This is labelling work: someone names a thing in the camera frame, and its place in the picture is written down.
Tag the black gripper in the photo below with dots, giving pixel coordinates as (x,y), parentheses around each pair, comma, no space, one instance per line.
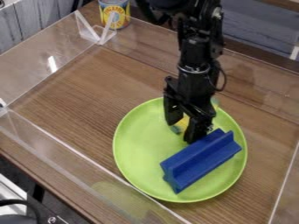
(187,97)

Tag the blue plastic block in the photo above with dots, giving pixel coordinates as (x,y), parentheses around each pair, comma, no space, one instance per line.
(197,159)

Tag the yellow toy banana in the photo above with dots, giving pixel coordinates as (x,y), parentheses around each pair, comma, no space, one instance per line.
(180,126)

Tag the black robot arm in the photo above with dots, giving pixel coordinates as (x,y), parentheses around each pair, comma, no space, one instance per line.
(199,32)

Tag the green round plate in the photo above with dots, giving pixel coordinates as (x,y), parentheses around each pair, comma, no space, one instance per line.
(144,142)

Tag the yellow labelled tin can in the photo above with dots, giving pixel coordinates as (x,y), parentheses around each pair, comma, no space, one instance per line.
(115,9)

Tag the black device with knob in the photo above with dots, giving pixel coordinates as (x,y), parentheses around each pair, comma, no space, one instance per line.
(39,214)

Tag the clear acrylic enclosure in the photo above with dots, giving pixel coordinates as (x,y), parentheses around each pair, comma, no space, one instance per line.
(69,88)

